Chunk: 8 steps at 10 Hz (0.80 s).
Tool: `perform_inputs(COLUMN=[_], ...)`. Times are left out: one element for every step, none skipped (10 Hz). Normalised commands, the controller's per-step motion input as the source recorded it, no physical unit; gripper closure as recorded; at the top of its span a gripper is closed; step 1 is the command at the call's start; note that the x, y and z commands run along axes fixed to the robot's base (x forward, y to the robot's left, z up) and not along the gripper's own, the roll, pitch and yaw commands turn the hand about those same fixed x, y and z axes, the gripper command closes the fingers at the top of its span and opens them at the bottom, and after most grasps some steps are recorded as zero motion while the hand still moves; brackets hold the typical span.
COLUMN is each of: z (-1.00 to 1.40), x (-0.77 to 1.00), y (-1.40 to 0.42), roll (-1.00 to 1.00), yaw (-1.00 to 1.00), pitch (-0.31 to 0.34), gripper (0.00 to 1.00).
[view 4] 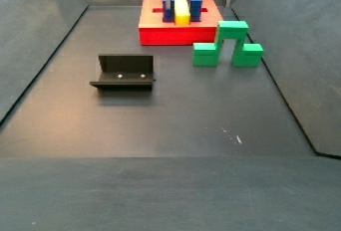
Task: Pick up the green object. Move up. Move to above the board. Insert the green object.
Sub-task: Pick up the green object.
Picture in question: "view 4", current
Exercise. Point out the green arch-shaped block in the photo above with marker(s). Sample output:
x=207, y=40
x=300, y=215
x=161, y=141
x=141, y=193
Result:
x=246, y=54

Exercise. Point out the red board with slots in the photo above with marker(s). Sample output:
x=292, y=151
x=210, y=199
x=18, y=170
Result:
x=159, y=33

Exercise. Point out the long yellow block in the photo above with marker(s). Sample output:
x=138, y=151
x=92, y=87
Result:
x=181, y=13

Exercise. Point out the blue block left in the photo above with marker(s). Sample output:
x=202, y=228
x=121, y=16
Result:
x=194, y=6

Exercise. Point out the blue block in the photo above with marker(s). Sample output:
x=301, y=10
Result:
x=194, y=6
x=167, y=10

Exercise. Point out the blue block right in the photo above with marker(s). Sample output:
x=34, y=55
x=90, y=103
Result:
x=167, y=10

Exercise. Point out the black angled bracket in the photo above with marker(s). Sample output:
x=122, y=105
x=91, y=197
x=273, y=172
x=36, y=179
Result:
x=126, y=71

